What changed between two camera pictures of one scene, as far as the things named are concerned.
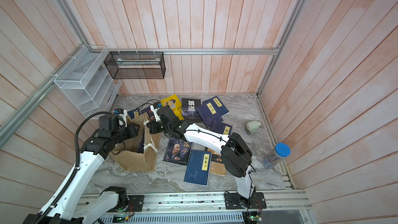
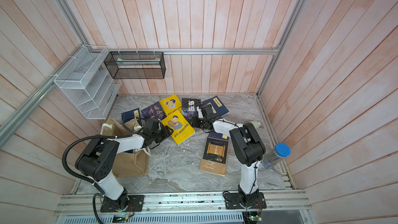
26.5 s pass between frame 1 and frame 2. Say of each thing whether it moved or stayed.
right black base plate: stayed
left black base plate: stayed
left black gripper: moved
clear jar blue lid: stayed
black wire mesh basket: stayed
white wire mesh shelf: stayed
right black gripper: moved
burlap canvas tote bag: moved
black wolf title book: stayed
